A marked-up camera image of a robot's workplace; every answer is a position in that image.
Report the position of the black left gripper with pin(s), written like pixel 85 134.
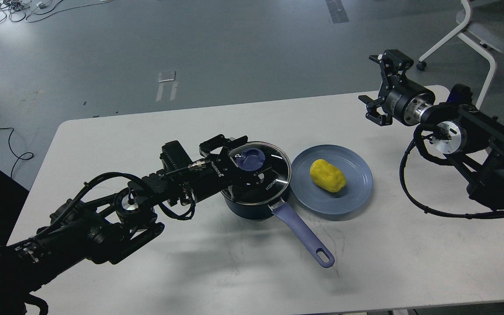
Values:
pixel 217 171

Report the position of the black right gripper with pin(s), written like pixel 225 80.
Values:
pixel 407 100

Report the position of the glass pot lid blue knob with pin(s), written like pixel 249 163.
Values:
pixel 271 163

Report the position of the yellow potato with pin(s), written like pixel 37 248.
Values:
pixel 327 176

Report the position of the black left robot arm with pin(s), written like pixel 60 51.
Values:
pixel 113 216

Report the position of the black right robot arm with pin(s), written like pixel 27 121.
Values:
pixel 454 133

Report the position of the blue round plate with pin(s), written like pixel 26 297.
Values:
pixel 332 205

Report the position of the white office chair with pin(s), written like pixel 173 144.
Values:
pixel 481 27

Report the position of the dark pot with purple handle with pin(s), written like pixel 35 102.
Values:
pixel 280 208

